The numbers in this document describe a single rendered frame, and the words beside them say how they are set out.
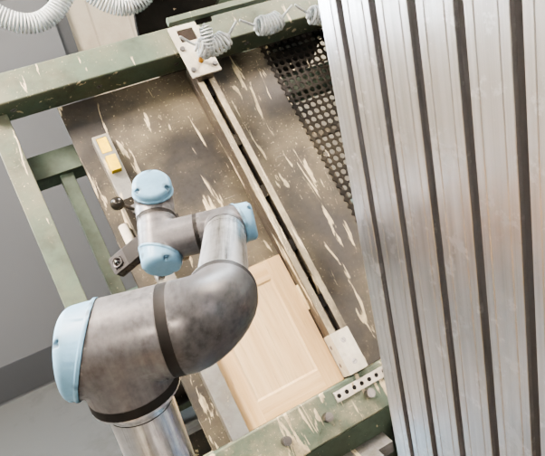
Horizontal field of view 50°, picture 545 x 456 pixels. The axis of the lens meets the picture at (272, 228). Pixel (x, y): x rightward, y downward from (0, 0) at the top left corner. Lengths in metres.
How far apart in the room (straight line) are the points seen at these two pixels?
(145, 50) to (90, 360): 1.36
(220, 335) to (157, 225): 0.44
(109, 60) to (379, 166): 1.46
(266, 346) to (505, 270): 1.30
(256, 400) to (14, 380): 2.41
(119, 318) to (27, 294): 2.97
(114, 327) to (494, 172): 0.45
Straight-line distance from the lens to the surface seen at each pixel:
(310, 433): 1.68
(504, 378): 0.52
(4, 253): 3.57
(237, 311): 0.71
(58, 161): 1.89
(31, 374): 3.88
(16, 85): 1.87
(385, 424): 1.80
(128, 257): 1.28
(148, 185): 1.12
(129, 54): 1.92
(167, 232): 1.08
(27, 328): 3.75
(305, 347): 1.73
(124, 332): 0.70
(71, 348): 0.72
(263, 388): 1.69
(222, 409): 1.64
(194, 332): 0.68
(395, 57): 0.47
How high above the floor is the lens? 2.00
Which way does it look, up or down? 24 degrees down
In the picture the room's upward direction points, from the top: 14 degrees counter-clockwise
